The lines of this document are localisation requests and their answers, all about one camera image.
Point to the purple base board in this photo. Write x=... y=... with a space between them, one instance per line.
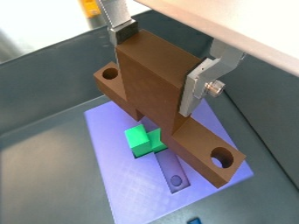
x=146 y=187

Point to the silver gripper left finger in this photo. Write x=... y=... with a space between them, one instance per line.
x=121 y=25

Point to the green U-shaped block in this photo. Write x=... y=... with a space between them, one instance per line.
x=145 y=142

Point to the blue peg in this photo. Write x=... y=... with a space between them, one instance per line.
x=194 y=220

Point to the yellow object in background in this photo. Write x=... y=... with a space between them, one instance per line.
x=90 y=8

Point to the brown T-shaped block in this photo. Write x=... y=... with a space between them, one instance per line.
x=145 y=82

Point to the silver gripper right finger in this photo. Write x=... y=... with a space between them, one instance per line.
x=202 y=81

